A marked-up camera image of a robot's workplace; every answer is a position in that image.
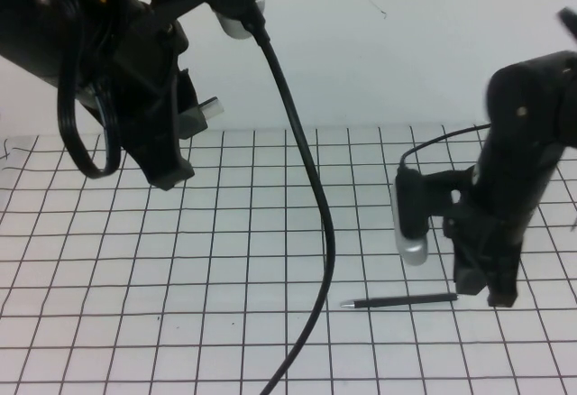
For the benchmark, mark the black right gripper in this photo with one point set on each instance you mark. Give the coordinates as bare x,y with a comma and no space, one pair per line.
491,241

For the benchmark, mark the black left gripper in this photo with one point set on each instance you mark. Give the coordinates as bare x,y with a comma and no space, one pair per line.
153,97

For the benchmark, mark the black pen silver tip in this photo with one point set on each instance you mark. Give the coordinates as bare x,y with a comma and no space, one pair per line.
405,300

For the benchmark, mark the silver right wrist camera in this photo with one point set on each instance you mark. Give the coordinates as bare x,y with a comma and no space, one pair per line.
412,253

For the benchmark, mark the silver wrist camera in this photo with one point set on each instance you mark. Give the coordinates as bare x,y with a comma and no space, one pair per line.
412,253
234,30

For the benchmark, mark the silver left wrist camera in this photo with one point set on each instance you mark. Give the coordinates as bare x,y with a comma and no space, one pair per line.
234,30

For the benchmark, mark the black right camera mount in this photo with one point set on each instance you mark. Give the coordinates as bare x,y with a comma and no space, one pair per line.
414,205

